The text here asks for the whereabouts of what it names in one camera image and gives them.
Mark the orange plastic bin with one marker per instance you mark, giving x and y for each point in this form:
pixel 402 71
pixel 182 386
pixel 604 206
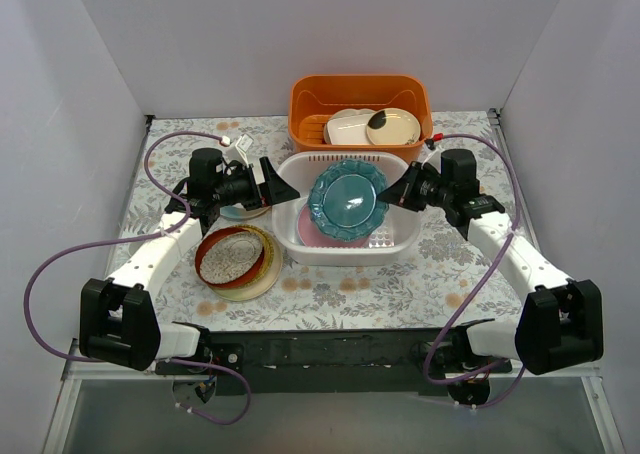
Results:
pixel 314 99

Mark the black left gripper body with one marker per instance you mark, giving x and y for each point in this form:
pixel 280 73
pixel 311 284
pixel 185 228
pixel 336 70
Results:
pixel 256 186

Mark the aluminium frame rail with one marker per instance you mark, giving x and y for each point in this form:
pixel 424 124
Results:
pixel 73 375

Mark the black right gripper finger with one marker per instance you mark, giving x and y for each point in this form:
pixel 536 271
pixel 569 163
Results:
pixel 410 182
pixel 401 199

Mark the gold rimmed plate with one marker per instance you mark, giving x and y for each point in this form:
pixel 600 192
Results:
pixel 262 265

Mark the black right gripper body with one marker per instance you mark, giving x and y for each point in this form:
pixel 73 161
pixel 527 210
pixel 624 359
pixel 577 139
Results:
pixel 413 188

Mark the white deep plate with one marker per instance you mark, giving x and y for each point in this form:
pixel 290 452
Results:
pixel 240 210

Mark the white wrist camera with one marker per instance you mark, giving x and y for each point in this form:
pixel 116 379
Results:
pixel 239 150
pixel 434 150

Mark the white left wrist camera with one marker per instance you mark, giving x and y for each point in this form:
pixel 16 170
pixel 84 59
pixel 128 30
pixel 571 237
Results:
pixel 239 150

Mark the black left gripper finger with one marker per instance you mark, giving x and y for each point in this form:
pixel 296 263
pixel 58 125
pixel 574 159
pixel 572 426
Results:
pixel 258 198
pixel 274 190

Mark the floral table mat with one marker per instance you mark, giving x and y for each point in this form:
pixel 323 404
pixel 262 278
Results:
pixel 439 275

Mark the teal scalloped plate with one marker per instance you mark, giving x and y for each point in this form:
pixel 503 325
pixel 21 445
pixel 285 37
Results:
pixel 343 202

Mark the red round plate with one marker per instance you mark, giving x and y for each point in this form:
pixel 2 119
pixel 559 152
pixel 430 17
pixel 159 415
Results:
pixel 207 243

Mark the speckled round plate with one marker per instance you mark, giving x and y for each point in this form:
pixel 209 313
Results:
pixel 231 257

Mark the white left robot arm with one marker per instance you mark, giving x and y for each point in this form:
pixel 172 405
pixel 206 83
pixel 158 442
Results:
pixel 118 322

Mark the cream large plate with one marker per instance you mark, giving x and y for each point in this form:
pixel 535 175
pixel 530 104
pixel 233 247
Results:
pixel 261 287

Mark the cream plate black spot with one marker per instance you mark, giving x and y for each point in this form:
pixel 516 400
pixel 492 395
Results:
pixel 393 126

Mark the white rectangular dish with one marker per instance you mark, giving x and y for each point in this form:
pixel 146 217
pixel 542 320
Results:
pixel 347 129

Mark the white plastic bin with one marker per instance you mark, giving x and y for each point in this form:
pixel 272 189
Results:
pixel 397 233

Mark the white round plate in bin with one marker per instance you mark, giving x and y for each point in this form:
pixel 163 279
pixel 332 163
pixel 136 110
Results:
pixel 345 115

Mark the pink bear plate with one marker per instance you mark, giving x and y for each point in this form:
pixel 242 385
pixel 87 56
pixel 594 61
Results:
pixel 310 236

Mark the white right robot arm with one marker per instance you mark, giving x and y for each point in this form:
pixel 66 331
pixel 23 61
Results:
pixel 561 321

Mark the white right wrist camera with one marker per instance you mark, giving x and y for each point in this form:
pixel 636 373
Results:
pixel 434 150

